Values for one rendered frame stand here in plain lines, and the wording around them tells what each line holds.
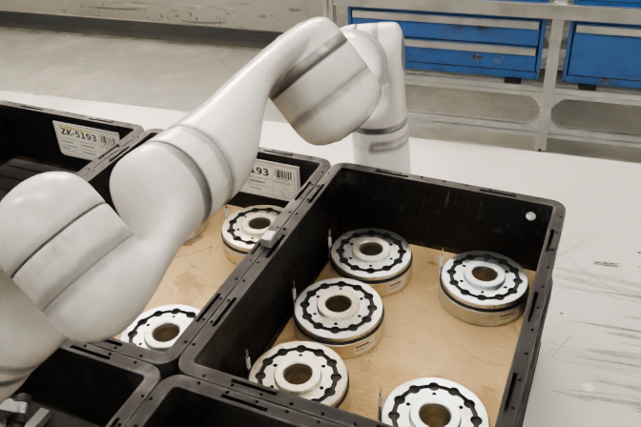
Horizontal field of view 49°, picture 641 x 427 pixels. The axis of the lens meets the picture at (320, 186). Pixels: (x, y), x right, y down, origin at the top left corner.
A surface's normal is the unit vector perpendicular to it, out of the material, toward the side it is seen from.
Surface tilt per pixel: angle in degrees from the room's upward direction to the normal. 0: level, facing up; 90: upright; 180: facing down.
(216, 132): 31
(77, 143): 90
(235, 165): 77
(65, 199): 43
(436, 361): 0
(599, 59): 90
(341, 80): 54
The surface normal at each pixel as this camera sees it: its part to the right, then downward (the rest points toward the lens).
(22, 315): 0.71, -0.26
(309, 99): -0.25, 0.32
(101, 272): 0.34, -0.22
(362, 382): -0.04, -0.84
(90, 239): 0.52, -0.39
